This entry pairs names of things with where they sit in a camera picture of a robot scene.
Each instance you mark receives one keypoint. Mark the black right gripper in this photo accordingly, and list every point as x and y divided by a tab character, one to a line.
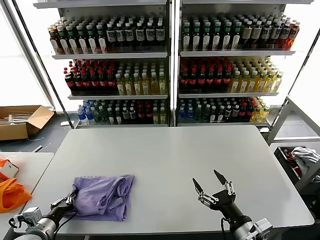
228	206

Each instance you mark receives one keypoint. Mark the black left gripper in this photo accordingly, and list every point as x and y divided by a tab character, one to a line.
62	211

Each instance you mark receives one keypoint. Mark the purple printed t-shirt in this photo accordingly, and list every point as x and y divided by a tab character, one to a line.
100	197

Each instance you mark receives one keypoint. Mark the white side table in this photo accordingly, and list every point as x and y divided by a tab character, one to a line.
34	165

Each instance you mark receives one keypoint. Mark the orange fabric bag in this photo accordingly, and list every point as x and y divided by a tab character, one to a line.
12	197

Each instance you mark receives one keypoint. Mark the small white box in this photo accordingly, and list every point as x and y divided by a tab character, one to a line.
8	170

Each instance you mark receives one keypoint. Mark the black storage bin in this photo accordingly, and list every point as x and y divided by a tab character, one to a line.
287	162

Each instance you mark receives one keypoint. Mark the small dark bottle white label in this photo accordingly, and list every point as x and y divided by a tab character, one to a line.
212	115
118	117
235	113
220	115
111	117
132	115
125	115
227	113

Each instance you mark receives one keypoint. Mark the green label water bottle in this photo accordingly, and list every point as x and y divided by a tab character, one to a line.
198	114
205	114
97	115
104	115

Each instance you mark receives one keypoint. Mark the red garment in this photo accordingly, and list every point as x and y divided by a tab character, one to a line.
289	156

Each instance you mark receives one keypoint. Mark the blue water bottle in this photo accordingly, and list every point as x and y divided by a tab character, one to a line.
182	115
81	116
190	115
89	116

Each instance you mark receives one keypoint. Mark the small cola bottle red label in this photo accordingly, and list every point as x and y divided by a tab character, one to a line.
242	112
141	115
249	112
149	115

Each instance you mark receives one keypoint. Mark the open cardboard box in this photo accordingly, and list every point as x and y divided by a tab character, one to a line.
14	131

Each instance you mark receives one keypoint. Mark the small yellow drink bottle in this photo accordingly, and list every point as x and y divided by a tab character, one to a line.
155	117
256	115
162	117
264	114

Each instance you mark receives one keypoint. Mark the white plastic tubes bundle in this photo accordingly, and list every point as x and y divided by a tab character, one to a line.
20	118

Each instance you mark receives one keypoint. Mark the white grey garment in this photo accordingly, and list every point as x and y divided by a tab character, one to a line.
304	156

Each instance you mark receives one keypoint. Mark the yellow juice bottle white cap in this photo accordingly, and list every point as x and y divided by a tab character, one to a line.
137	87
261	84
244	85
269	84
253	85
277	83
145	87
128	87
120	87
154	87
162	87
235	85

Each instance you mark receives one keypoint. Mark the cola bottle red cap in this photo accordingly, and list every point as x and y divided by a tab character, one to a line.
184	80
86	83
103	83
218	80
201	80
78	83
69	82
210	80
227	80
95	83
192	80
112	83

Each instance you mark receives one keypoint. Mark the black slanted pole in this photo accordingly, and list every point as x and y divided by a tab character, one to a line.
45	75
298	75

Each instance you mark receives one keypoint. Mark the metal drinks shelf rack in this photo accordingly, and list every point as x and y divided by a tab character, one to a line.
109	55
237	52

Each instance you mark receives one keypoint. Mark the tea bottle green white label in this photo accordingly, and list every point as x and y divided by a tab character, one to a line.
72	41
82	41
62	41
226	37
196	37
236	37
101	40
206	37
216	37
92	40
186	37

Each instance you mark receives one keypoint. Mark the red tea bottle white label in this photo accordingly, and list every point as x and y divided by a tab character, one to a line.
54	42

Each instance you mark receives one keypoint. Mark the dark bottle beige label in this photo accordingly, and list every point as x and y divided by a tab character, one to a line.
256	33
246	33

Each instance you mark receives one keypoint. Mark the dark bottle pale label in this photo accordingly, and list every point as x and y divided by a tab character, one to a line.
276	33
266	32

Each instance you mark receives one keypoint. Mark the dark drink bottle white label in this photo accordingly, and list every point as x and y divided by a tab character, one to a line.
140	34
159	34
111	35
149	34
120	35
129	35

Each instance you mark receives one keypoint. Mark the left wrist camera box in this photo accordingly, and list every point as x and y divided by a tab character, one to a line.
31	215

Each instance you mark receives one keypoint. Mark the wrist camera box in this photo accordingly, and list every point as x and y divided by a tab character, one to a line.
31	215
262	226

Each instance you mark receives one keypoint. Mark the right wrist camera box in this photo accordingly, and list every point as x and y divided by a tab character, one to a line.
262	226

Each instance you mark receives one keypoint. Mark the grey metal cart frame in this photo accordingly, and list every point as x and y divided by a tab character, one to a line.
280	117

